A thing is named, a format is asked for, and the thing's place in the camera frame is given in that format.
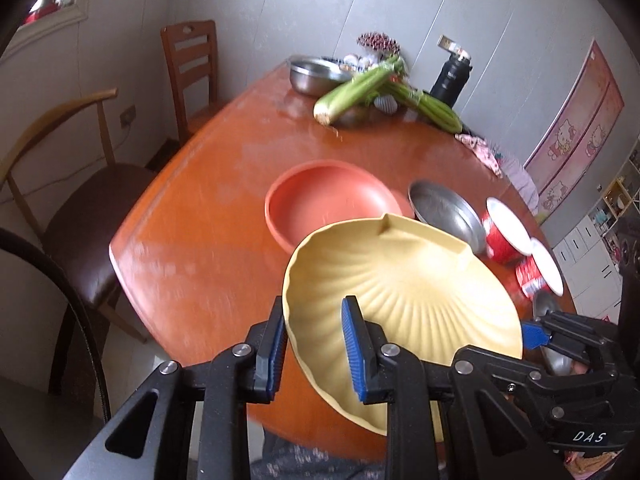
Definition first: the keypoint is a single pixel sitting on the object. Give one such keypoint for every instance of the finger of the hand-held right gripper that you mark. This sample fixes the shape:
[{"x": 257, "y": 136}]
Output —
[
  {"x": 535, "y": 382},
  {"x": 532, "y": 335}
]

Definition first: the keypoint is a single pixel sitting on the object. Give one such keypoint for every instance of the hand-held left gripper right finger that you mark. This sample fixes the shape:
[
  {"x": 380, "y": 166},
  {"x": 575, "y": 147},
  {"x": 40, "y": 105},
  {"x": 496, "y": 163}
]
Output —
[{"x": 352, "y": 350}]

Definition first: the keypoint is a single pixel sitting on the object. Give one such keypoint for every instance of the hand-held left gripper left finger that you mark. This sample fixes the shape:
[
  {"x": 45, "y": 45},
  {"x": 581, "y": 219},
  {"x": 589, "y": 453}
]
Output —
[{"x": 272, "y": 355}]

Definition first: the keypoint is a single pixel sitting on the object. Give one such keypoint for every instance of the red paper bowl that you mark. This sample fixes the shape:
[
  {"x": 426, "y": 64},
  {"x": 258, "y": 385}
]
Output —
[
  {"x": 530, "y": 280},
  {"x": 500, "y": 245}
]

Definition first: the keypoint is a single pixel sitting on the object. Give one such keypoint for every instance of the yellow shell-shaped plate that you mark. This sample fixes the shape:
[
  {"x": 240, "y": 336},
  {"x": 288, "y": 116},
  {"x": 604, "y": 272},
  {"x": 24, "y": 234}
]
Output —
[{"x": 425, "y": 285}]

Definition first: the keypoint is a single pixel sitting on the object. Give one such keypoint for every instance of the orange round plate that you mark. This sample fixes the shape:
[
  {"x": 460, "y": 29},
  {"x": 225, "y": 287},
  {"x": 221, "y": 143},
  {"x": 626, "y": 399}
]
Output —
[{"x": 325, "y": 200}]

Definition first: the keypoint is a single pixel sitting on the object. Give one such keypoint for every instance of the stainless steel plate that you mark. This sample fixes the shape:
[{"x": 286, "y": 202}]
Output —
[{"x": 445, "y": 210}]

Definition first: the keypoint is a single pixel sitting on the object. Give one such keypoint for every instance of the white cabinet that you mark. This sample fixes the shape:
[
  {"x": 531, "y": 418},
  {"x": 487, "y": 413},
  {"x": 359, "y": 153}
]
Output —
[{"x": 585, "y": 250}]

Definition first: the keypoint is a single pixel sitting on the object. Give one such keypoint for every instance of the person's grey patterned clothing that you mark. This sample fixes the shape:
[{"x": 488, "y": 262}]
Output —
[{"x": 320, "y": 460}]

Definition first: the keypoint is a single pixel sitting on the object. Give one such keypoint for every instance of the pink printed garment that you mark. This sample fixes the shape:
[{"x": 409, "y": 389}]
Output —
[{"x": 520, "y": 182}]

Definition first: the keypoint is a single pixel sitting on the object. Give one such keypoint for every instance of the pink crumpled cloth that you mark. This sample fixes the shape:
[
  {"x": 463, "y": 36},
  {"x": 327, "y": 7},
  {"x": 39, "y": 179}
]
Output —
[{"x": 480, "y": 152}]

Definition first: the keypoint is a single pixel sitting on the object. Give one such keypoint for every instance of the pink cartoon printed panel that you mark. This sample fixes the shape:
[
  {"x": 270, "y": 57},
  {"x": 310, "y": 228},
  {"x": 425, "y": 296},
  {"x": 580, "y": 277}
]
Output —
[{"x": 580, "y": 130}]

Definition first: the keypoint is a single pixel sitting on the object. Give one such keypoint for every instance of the armchair with brown seat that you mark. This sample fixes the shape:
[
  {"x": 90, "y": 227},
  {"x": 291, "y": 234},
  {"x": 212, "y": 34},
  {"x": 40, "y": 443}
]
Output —
[{"x": 90, "y": 210}]

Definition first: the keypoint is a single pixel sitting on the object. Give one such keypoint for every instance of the white foam fruit net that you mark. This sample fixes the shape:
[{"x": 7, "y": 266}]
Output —
[{"x": 386, "y": 103}]

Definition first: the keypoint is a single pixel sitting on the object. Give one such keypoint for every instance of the green celery bunch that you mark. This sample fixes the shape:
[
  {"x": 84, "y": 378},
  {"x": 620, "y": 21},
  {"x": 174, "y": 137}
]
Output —
[{"x": 430, "y": 105}]

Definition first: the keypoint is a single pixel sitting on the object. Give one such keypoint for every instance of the celery bunch with white base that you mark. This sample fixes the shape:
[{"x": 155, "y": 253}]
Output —
[{"x": 350, "y": 92}]

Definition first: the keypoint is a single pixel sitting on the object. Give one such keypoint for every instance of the black thermos bottle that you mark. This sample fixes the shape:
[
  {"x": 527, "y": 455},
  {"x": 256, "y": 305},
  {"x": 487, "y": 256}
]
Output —
[{"x": 447, "y": 80}]

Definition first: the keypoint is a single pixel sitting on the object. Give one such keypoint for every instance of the stainless steel basin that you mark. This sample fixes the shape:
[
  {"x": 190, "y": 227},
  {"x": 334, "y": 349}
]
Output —
[{"x": 315, "y": 75}]

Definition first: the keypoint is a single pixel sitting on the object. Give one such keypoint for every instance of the bowl of white eggs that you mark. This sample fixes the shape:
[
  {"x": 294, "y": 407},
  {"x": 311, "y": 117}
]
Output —
[{"x": 360, "y": 61}]

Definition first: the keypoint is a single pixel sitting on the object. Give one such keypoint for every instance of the wooden slat-back chair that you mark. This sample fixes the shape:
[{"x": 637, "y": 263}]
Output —
[{"x": 192, "y": 60}]

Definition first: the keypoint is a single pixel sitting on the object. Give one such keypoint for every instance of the bundle of red-tipped sticks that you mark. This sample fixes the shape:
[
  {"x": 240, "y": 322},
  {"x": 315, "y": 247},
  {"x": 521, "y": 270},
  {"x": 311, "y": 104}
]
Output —
[{"x": 377, "y": 42}]

